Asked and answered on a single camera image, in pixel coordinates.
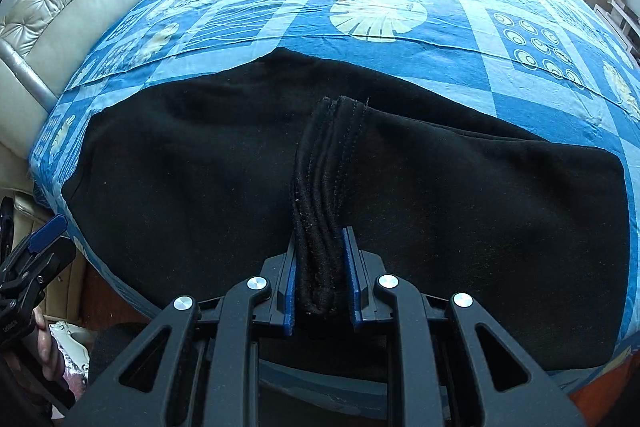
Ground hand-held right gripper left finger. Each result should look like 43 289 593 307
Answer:
62 239 300 427

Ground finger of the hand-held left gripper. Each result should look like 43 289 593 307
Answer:
0 196 16 259
14 213 77 289

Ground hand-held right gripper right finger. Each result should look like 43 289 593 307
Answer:
342 227 587 427

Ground black pants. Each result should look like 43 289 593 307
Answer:
60 47 630 370

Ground person's left hand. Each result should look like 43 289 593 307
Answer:
31 308 69 391

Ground beige bedside cabinet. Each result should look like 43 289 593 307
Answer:
7 187 87 320

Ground white patterned cloth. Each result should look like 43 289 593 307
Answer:
46 319 97 400

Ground grey tufted leather headboard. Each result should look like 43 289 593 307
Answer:
0 0 236 158

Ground bed with blue patterned cover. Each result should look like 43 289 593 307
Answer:
27 0 640 413

